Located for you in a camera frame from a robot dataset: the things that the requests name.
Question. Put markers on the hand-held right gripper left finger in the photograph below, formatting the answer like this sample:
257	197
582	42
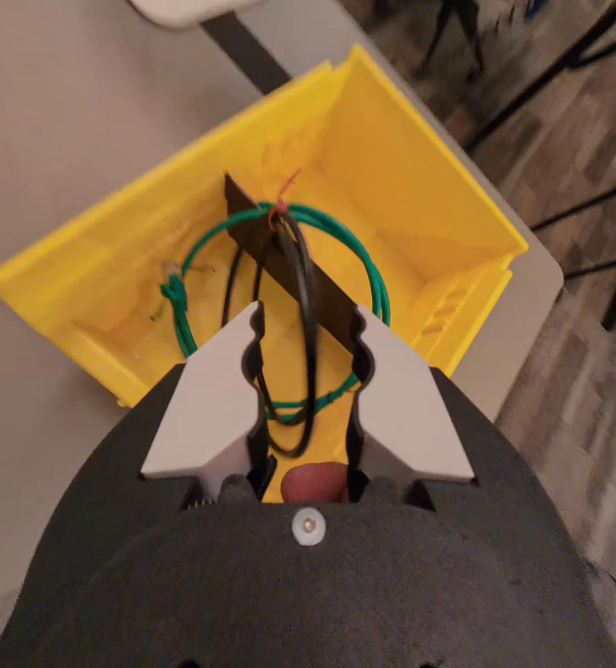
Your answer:
203	417

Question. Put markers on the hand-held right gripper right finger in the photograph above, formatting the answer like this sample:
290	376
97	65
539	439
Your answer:
412	417

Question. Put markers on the red thread scrap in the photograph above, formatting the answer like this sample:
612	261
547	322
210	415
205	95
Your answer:
281	201

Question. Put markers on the yellow plastic bin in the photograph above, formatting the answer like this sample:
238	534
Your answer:
391	182

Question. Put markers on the black stand pole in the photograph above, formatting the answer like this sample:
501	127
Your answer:
548	73

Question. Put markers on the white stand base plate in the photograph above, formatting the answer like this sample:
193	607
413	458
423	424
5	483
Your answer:
182	10

